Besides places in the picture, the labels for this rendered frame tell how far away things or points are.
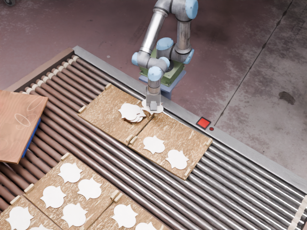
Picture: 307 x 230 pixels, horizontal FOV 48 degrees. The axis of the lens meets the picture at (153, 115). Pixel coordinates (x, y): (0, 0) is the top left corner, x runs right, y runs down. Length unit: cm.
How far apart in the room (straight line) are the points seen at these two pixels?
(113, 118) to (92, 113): 14
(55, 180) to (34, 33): 281
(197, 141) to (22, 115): 109
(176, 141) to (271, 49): 265
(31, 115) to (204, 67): 238
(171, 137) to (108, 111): 46
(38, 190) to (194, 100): 213
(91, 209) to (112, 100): 80
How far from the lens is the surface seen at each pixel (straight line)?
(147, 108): 215
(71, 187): 204
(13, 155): 210
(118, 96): 241
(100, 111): 233
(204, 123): 232
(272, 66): 435
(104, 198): 198
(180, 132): 223
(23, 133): 218
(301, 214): 217
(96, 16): 477
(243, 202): 208
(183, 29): 223
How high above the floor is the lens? 272
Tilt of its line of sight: 51 degrees down
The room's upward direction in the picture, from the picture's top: 4 degrees clockwise
